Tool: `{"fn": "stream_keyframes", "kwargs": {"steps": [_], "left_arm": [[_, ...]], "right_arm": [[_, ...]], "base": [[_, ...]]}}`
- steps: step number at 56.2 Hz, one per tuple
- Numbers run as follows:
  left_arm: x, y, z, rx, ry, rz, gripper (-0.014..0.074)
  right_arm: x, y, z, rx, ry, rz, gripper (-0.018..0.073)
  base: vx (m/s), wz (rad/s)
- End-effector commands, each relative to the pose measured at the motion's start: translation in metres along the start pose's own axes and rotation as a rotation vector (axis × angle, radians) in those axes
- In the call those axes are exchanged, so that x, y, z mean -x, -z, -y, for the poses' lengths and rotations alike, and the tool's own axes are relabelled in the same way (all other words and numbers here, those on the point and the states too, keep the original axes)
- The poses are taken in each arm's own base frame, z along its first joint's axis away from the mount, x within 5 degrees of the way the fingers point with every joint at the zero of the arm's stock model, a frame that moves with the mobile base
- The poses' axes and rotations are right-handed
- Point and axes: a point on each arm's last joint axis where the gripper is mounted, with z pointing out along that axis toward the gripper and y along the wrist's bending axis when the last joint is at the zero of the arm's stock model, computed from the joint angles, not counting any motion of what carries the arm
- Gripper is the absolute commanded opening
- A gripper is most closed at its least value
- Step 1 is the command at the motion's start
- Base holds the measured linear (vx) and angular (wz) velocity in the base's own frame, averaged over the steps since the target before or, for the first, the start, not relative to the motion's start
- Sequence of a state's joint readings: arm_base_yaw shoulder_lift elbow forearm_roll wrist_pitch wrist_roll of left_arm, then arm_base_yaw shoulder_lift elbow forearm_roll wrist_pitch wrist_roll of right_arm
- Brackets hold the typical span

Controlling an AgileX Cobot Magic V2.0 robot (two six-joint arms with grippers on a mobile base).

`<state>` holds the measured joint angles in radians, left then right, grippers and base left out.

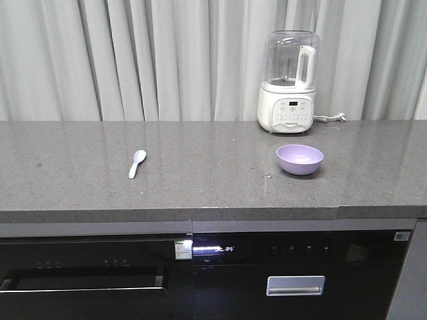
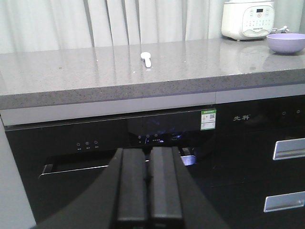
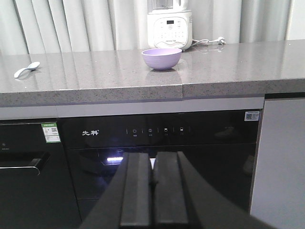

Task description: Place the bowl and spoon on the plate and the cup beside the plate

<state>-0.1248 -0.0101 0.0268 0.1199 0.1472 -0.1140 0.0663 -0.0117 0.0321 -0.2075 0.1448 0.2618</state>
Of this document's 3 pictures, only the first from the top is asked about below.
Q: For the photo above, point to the black built-in oven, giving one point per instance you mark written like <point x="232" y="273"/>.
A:
<point x="96" y="277"/>

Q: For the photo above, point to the grey pleated curtain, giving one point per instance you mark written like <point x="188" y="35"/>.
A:
<point x="204" y="60"/>

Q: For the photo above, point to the black built-in dishwasher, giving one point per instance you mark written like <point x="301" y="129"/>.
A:
<point x="297" y="274"/>

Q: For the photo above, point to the white blender with clear jar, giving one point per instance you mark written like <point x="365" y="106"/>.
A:
<point x="287" y="93"/>

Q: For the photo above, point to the purple plastic bowl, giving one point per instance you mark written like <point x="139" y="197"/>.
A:
<point x="299" y="159"/>

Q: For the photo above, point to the light blue plastic spoon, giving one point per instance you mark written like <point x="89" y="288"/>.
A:
<point x="138" y="157"/>

